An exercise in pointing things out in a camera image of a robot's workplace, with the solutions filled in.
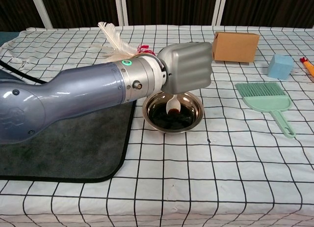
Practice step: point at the mint green hand brush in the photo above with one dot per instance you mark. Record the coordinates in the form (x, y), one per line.
(267, 101)

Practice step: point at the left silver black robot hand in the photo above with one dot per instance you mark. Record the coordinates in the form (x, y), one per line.
(189, 67)

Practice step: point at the white black-checked tablecloth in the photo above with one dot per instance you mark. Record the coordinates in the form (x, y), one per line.
(196, 175)

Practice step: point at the teal table padding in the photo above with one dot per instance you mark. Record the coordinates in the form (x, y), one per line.
(7, 37)

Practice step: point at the white feather shuttlecock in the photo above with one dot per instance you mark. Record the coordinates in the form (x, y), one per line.
(112, 37)

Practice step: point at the orange red toy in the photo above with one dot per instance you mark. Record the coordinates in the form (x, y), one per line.
(309, 68)

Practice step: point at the brown cardboard box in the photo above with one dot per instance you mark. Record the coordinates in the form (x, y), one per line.
(235, 47)

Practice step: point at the dark grey microfibre mat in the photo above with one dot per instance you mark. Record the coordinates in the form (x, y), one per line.
(73, 150)

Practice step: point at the white partition frame post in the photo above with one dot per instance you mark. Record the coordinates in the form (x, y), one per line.
(121, 8)
(41, 9)
(219, 8)

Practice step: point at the stainless steel bowl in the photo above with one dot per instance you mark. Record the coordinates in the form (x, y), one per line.
(191, 114)

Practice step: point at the light blue foam cube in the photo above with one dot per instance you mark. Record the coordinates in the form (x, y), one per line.
(279, 67)

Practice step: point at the white plastic spoon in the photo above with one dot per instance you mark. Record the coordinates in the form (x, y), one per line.
(173, 106)

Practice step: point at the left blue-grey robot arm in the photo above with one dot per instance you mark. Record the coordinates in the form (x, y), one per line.
(73, 89)

